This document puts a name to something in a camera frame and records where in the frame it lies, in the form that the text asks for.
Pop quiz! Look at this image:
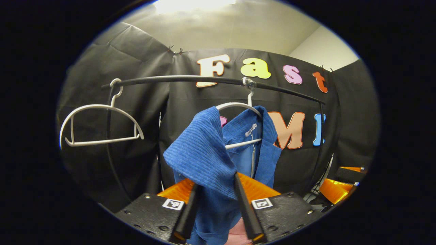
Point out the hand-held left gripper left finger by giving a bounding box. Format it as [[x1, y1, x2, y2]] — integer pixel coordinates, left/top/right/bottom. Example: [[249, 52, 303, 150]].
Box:
[[114, 178, 201, 244]]

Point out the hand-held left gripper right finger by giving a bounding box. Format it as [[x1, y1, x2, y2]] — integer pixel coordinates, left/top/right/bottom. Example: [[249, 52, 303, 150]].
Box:
[[233, 172, 324, 245]]

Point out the pink laundry hamper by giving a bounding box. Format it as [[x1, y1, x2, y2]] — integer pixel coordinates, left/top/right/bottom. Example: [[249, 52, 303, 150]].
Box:
[[225, 218, 254, 245]]

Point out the blue corduroy jacket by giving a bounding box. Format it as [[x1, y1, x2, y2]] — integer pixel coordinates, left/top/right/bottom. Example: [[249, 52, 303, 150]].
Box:
[[163, 105, 283, 245]]

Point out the white plastic clothes hanger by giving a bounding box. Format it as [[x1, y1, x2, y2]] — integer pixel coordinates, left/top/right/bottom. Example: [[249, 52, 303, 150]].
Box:
[[59, 78, 145, 149], [215, 78, 263, 150]]

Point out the black backdrop cloth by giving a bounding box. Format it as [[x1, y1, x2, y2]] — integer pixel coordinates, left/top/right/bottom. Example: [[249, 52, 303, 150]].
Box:
[[56, 22, 380, 213]]

